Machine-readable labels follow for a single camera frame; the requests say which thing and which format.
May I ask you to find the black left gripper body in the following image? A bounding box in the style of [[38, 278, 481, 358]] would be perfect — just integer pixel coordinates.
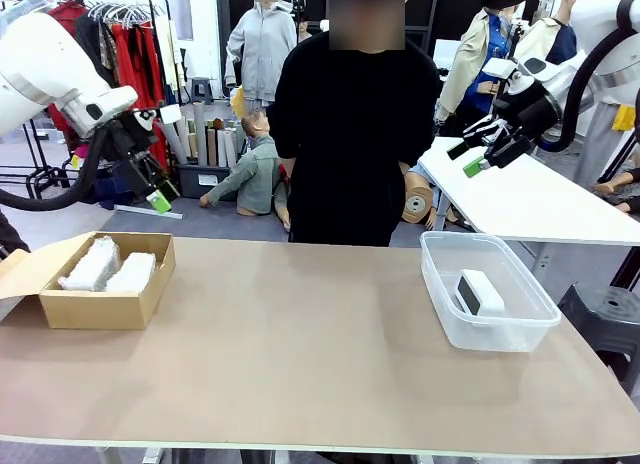
[[106, 108, 162, 161]]

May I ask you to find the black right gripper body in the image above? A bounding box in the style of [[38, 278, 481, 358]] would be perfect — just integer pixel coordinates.
[[494, 78, 562, 141]]

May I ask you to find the white foam clock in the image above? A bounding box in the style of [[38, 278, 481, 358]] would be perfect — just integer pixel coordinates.
[[104, 252, 157, 293]]

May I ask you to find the clear bubble clock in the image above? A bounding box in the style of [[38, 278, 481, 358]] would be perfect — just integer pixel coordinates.
[[58, 236, 123, 292]]

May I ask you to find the white digital alarm clock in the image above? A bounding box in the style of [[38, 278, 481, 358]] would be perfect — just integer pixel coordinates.
[[453, 268, 506, 318]]

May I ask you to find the dark grey storage bin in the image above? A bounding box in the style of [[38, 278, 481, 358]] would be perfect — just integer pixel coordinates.
[[177, 162, 236, 199]]

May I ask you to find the slanted grey paper roll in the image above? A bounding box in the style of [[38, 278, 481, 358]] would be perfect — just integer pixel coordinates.
[[159, 121, 187, 165]]

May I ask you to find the wide beige paper roll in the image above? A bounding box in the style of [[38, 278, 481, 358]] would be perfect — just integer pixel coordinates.
[[173, 107, 195, 160]]

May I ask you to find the white work table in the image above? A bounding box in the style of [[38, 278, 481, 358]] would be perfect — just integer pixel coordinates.
[[418, 136, 640, 246]]

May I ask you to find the tall grey paper roll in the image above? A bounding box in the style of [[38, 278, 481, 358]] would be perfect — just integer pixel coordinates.
[[193, 101, 209, 166]]

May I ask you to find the mannequin beige jacket blue shirt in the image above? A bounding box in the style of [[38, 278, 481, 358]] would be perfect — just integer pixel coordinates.
[[437, 0, 526, 135]]

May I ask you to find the mannequin grey skirt yellow cloth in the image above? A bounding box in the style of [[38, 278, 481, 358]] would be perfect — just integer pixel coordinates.
[[572, 98, 640, 185]]

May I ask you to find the long red hanging dress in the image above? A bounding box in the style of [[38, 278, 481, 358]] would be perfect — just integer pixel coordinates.
[[107, 22, 169, 170]]

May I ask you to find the black stand pole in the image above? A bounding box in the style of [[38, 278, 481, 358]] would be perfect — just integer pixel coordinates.
[[509, 18, 531, 60]]

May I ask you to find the mannequin cream vest navy shirt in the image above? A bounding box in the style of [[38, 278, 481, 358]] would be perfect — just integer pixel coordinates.
[[514, 0, 581, 65]]

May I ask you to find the grey plastic step stool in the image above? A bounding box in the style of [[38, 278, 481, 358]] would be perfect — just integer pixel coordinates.
[[190, 77, 214, 105]]

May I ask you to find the brown cardboard spool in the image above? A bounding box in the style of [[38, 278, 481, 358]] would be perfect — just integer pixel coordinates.
[[402, 173, 435, 228]]

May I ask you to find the cream hanging garment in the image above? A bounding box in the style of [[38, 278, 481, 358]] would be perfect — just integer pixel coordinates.
[[157, 18, 187, 93]]

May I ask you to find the seated mannequin green jacket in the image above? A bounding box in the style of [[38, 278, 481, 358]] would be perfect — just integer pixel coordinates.
[[199, 108, 291, 230]]

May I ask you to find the black hanging garment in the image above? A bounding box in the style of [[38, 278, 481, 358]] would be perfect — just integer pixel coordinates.
[[74, 13, 119, 85]]

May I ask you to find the yellow bag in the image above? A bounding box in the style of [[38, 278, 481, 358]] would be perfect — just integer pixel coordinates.
[[229, 85, 247, 119]]

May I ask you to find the lying bare mannequin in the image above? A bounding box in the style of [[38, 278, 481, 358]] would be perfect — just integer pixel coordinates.
[[592, 166, 640, 215]]

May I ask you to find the person in black shirt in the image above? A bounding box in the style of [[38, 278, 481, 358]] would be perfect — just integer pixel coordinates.
[[267, 0, 444, 248]]

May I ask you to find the open brown cardboard box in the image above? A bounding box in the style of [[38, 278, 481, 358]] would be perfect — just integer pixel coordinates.
[[0, 232, 177, 331]]

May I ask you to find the red hanging shirt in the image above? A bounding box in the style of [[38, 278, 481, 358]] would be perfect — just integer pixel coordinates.
[[47, 1, 89, 135]]

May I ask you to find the clear plastic container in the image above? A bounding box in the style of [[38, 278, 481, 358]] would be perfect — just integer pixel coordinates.
[[419, 230, 562, 354]]

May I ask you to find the black plastic stool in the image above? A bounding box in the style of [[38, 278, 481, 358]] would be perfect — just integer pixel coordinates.
[[557, 283, 640, 380]]

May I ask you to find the black right arm hose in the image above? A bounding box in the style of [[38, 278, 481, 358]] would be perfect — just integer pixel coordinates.
[[537, 0, 640, 153]]

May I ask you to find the black arm hose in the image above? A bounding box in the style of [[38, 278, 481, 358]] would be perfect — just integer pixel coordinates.
[[0, 126, 109, 213], [537, 0, 640, 153]]

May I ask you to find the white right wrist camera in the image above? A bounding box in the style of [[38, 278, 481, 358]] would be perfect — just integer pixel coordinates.
[[482, 57, 524, 80]]

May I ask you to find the black left arm hose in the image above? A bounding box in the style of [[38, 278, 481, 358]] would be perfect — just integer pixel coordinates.
[[0, 126, 109, 213]]

